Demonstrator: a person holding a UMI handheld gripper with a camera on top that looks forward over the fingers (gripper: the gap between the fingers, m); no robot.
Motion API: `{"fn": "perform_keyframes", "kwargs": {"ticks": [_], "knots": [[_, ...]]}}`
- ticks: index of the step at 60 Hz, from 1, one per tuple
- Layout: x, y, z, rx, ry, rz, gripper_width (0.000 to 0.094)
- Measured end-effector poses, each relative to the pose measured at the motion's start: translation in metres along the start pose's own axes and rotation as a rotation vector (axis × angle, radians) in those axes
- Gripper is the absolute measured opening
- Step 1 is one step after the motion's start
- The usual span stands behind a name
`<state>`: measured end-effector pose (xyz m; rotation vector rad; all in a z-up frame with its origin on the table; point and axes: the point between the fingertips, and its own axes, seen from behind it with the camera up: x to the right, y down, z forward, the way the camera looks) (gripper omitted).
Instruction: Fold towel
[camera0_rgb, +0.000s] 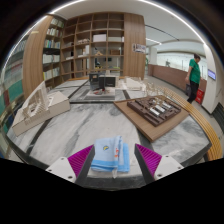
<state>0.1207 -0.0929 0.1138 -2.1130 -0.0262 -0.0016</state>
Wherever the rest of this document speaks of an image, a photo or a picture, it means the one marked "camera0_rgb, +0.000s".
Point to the wall poster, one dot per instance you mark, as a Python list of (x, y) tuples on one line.
[(139, 48)]

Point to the person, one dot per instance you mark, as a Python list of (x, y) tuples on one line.
[(194, 71)]

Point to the wooden shelf unit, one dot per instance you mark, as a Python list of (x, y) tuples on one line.
[(133, 40)]

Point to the dark brown architectural model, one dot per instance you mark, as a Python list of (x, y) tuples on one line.
[(153, 111)]

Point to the wall screen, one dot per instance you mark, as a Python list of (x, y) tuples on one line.
[(211, 74)]

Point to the red bin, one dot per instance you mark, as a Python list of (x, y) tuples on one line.
[(200, 96)]

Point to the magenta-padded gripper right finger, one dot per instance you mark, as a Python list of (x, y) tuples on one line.
[(149, 158)]

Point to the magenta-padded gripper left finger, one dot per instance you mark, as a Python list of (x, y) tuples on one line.
[(80, 160)]

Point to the light blue towel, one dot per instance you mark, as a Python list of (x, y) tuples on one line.
[(105, 155)]

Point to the glass-fronted bookshelf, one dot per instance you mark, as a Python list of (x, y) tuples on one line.
[(11, 86)]

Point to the small white architectural model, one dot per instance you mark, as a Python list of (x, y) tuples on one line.
[(133, 84)]

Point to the wooden model base board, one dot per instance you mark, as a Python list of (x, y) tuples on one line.
[(146, 128)]

